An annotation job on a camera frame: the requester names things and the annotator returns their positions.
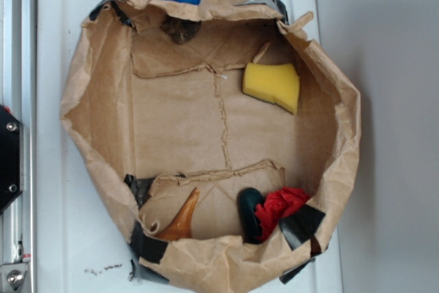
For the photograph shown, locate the black tape strip left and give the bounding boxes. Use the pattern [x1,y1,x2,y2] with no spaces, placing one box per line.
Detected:
[130,222,169,264]

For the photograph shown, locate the white plastic tray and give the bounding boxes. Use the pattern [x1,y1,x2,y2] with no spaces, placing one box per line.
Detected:
[36,0,344,293]

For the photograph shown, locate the yellow green sponge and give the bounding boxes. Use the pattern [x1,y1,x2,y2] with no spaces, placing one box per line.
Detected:
[242,63,300,115]

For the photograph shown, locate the black tape strip right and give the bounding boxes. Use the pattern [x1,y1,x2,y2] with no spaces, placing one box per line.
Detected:
[278,204,326,250]

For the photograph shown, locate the aluminium frame rail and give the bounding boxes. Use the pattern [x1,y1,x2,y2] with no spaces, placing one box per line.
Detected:
[1,0,36,292]

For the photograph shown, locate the amber glass bottle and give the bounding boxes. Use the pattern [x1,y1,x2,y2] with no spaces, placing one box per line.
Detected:
[156,187,200,242]

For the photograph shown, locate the silver corner bracket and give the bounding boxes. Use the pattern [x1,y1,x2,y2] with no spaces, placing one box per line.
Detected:
[0,263,31,293]

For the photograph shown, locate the black mounting plate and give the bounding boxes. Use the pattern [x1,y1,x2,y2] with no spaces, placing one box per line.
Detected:
[0,105,23,214]

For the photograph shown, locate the dark green oval object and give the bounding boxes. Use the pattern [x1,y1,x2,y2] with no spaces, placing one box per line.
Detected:
[237,187,264,244]

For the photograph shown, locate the brown paper bag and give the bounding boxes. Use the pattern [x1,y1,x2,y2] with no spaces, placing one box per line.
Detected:
[61,0,361,292]

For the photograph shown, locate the black tape strip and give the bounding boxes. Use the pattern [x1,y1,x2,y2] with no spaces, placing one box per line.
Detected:
[130,222,169,264]
[278,204,326,250]

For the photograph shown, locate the dark brown rough lump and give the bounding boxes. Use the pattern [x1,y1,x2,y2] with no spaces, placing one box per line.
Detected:
[161,16,202,45]

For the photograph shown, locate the red crumpled cloth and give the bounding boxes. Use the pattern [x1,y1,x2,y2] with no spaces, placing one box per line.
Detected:
[254,187,310,242]

